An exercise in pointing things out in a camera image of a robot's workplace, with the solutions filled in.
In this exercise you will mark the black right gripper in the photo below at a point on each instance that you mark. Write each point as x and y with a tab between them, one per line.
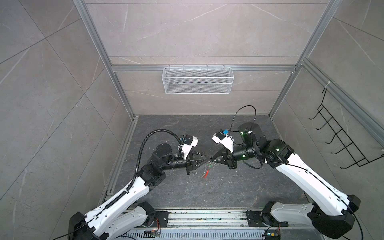
230	162

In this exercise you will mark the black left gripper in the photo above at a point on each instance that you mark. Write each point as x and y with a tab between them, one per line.
205	159

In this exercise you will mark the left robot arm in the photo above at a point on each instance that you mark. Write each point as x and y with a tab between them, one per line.
148	177

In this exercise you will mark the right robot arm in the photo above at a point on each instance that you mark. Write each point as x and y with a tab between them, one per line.
331	212

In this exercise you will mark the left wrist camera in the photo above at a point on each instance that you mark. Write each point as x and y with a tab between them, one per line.
188	142

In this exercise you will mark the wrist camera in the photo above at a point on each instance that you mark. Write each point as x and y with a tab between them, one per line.
222	137
188	142

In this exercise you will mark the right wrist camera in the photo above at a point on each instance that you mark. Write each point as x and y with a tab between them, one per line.
222	137

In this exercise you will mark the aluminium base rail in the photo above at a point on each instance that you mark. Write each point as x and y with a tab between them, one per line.
207	219

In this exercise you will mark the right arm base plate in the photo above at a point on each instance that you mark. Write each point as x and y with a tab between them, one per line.
261	219

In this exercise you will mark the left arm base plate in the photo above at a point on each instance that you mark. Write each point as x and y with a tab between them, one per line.
160	219

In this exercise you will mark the white wire mesh basket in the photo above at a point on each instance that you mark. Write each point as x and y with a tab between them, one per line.
197	80

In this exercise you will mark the black wire hook rack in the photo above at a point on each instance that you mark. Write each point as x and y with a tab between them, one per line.
340	133

